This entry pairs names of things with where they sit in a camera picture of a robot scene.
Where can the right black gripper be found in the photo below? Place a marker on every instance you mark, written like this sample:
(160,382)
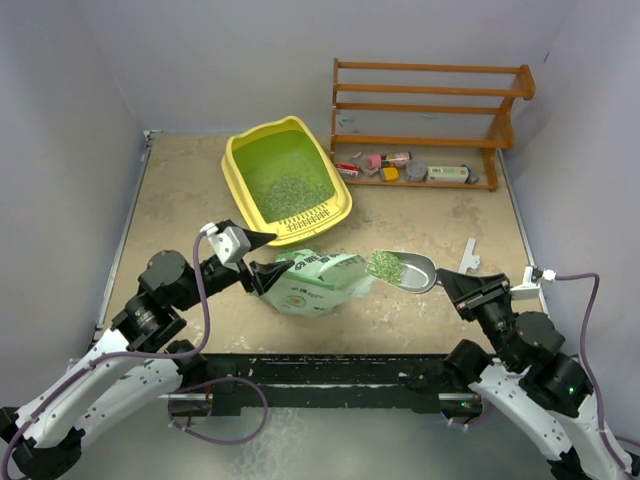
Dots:
(469,292)

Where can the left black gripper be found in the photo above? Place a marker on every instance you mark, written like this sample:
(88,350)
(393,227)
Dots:
(263,274)

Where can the silver metal scoop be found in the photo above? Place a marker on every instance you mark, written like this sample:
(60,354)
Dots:
(410,272)

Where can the green cat litter bag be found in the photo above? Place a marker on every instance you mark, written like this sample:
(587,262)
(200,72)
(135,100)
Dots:
(318,283)

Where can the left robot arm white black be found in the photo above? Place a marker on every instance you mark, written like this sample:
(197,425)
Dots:
(138,358)

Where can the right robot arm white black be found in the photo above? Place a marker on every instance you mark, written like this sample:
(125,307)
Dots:
(551,396)

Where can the yellow green litter box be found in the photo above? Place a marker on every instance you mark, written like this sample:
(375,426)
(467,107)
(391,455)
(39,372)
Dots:
(284,183)

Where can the white green long box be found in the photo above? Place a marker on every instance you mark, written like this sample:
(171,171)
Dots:
(447,174)

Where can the red white small box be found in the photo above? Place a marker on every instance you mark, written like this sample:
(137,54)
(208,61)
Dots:
(347,170)

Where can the grey small object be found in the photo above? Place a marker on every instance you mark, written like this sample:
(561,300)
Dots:
(472,178)

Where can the grey round container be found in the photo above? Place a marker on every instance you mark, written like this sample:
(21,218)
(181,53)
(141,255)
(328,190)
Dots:
(415,171)

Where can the yellow grey sponge block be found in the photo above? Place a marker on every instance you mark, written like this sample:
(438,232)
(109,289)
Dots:
(389,174)

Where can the pink patterned tube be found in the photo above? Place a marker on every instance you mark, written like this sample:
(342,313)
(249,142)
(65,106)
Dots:
(397,160)

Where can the pink tape roll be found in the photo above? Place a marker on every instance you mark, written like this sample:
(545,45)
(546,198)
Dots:
(374,161)

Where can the wooden three-tier rack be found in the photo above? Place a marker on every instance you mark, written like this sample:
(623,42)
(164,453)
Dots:
(488,129)

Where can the white plastic bracket piece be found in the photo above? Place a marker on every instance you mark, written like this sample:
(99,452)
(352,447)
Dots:
(470,261)

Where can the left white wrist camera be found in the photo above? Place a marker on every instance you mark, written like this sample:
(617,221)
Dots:
(229,242)

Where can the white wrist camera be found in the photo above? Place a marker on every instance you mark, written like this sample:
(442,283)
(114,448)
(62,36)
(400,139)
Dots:
(532,279)
(229,242)

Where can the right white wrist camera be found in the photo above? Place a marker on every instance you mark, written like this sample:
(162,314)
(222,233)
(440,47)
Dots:
(532,279)

